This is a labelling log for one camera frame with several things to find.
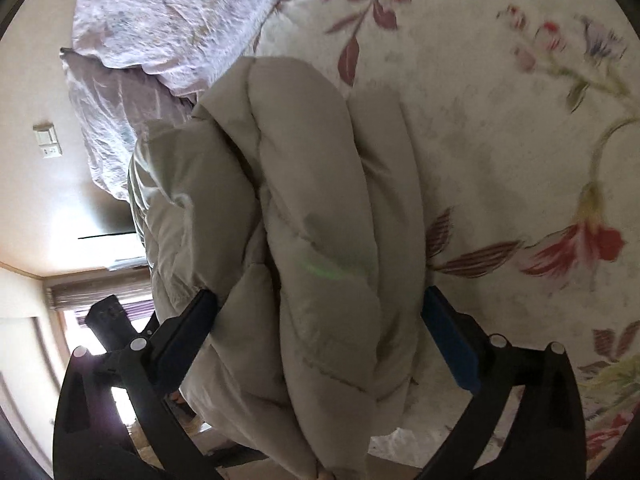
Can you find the floral bed sheet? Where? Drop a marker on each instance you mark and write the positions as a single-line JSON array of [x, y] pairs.
[[475, 110]]

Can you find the lilac pillow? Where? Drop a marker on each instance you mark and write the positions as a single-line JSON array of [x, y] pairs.
[[110, 110]]

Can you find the white wall switch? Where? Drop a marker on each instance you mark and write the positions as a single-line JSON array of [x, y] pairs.
[[47, 141]]

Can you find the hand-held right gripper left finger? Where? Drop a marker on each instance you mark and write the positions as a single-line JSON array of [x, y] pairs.
[[209, 312]]

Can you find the lilac striped pillowcase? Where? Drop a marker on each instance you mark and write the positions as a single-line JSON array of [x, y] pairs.
[[175, 10]]

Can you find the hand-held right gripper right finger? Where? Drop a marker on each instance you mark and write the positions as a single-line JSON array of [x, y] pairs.
[[450, 345]]

